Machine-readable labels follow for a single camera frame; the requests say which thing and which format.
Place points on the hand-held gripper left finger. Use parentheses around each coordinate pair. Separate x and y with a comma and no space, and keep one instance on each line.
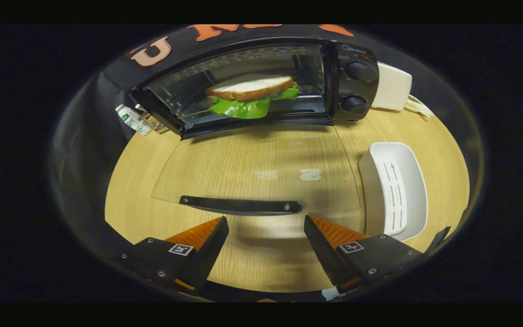
(209,252)

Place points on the black toaster oven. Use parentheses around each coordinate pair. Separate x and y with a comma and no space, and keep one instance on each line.
(334,91)

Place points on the white divided sauce dish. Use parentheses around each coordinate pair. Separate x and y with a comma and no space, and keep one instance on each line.
(418,108)

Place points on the small white-capped plastic bottle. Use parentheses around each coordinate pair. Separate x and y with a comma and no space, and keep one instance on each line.
(132,119)

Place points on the white pop-up toaster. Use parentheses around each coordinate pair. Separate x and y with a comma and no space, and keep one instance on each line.
(393,86)

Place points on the white plastic tray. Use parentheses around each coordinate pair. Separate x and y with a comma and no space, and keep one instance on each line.
(407,159)

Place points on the glass toaster oven door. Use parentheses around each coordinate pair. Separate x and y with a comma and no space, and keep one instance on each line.
(243,205)

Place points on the black oven knob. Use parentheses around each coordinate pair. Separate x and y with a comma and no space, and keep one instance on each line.
(354,104)
(360,71)

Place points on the lettuce sandwich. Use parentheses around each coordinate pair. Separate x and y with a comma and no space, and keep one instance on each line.
(248,86)

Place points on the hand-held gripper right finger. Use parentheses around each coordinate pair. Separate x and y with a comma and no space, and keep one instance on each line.
(323,252)

